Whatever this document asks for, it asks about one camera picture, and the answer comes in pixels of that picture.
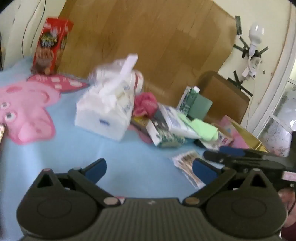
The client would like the white and green patterned box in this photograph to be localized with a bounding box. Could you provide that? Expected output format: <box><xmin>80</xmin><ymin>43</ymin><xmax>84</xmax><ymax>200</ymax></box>
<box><xmin>147</xmin><ymin>120</ymin><xmax>185</xmax><ymax>147</ymax></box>

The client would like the clear packet with brown contents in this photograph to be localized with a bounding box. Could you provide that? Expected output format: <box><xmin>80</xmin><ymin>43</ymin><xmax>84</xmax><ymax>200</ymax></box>
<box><xmin>172</xmin><ymin>150</ymin><xmax>206</xmax><ymax>188</ymax></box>

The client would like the white tissue pack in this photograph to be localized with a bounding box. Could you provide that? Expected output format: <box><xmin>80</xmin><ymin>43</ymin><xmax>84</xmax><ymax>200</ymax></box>
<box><xmin>74</xmin><ymin>86</ymin><xmax>136</xmax><ymax>141</ymax></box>

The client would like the person's right hand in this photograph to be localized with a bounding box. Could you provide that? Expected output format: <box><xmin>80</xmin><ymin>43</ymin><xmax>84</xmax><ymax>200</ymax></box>
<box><xmin>279</xmin><ymin>188</ymin><xmax>296</xmax><ymax>223</ymax></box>

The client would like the clear plastic wrapped packet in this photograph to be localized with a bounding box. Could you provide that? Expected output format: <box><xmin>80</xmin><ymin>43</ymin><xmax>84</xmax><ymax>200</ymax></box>
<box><xmin>88</xmin><ymin>54</ymin><xmax>146</xmax><ymax>102</ymax></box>

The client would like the white wipes packet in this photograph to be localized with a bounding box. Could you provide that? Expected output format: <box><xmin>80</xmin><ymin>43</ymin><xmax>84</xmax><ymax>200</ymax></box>
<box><xmin>162</xmin><ymin>104</ymin><xmax>199</xmax><ymax>139</ymax></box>

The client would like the pink box with gold inside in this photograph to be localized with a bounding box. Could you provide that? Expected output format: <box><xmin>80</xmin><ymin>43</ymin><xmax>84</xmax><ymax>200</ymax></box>
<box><xmin>220</xmin><ymin>115</ymin><xmax>271</xmax><ymax>153</ymax></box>

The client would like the white framed window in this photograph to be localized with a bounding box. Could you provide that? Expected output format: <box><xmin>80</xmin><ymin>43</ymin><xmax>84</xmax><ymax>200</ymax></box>
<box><xmin>250</xmin><ymin>0</ymin><xmax>296</xmax><ymax>158</ymax></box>

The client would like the dark green box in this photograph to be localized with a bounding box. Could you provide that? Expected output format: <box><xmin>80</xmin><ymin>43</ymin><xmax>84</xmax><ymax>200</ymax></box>
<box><xmin>187</xmin><ymin>93</ymin><xmax>213</xmax><ymax>121</ymax></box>

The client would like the green patterned carton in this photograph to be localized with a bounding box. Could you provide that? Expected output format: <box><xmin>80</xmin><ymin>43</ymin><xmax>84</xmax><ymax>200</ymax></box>
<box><xmin>177</xmin><ymin>86</ymin><xmax>200</xmax><ymax>114</ymax></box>

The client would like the wooden headboard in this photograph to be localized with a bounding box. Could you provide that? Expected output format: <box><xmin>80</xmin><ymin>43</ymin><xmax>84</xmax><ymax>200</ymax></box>
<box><xmin>57</xmin><ymin>0</ymin><xmax>236</xmax><ymax>109</ymax></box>

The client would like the pink bath pouf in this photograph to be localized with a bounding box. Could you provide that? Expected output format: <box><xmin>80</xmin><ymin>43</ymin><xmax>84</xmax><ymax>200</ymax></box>
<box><xmin>133</xmin><ymin>91</ymin><xmax>159</xmax><ymax>117</ymax></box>

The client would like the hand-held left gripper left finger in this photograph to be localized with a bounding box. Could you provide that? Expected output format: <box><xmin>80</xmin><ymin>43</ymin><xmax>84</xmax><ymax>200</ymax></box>
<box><xmin>35</xmin><ymin>158</ymin><xmax>121</xmax><ymax>208</ymax></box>

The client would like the white printed packet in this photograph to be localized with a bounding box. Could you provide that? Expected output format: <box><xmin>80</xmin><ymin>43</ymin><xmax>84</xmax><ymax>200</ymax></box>
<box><xmin>194</xmin><ymin>130</ymin><xmax>234</xmax><ymax>151</ymax></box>

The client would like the red snack box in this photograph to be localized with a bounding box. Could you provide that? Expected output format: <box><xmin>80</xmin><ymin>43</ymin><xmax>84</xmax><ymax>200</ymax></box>
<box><xmin>32</xmin><ymin>17</ymin><xmax>74</xmax><ymax>76</ymax></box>

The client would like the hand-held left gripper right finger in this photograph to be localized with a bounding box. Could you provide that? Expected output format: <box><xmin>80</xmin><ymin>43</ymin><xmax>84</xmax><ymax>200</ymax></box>
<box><xmin>183</xmin><ymin>158</ymin><xmax>277</xmax><ymax>208</ymax></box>

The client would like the light blue pig print blanket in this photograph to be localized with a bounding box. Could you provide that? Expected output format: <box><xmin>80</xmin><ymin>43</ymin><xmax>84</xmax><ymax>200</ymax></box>
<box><xmin>0</xmin><ymin>56</ymin><xmax>273</xmax><ymax>241</ymax></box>

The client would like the light green cloth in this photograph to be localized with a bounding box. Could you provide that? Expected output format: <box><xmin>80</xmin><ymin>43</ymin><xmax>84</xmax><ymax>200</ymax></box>
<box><xmin>180</xmin><ymin>115</ymin><xmax>219</xmax><ymax>141</ymax></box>

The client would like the white light bulb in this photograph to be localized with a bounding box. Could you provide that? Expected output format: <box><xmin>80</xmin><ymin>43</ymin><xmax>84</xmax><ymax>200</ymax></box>
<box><xmin>248</xmin><ymin>23</ymin><xmax>265</xmax><ymax>50</ymax></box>

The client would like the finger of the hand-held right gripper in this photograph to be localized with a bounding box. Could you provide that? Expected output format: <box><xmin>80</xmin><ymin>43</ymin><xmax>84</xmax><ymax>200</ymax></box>
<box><xmin>218</xmin><ymin>146</ymin><xmax>271</xmax><ymax>160</ymax></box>
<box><xmin>203</xmin><ymin>151</ymin><xmax>246</xmax><ymax>168</ymax></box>

